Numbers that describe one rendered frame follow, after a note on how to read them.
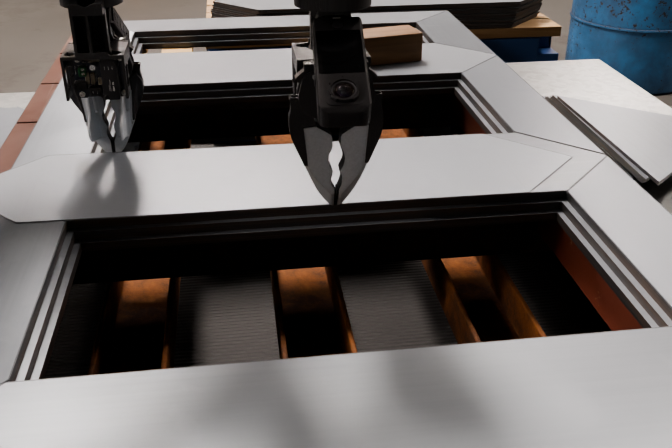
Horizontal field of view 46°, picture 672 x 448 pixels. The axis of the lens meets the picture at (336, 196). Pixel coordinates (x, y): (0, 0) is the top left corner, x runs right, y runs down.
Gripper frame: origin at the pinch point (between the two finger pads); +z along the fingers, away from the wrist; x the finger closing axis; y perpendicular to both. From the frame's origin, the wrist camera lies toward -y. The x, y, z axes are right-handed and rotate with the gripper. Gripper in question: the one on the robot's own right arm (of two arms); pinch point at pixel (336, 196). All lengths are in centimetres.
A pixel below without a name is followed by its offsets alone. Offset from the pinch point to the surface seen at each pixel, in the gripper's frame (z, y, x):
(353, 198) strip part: 4.9, 8.7, -3.2
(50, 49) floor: 89, 381, 110
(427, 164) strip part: 4.9, 16.7, -13.7
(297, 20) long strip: 5, 90, -4
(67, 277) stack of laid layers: 7.0, -0.5, 27.0
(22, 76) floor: 89, 333, 115
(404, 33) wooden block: 0, 59, -20
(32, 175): 4.7, 19.8, 34.0
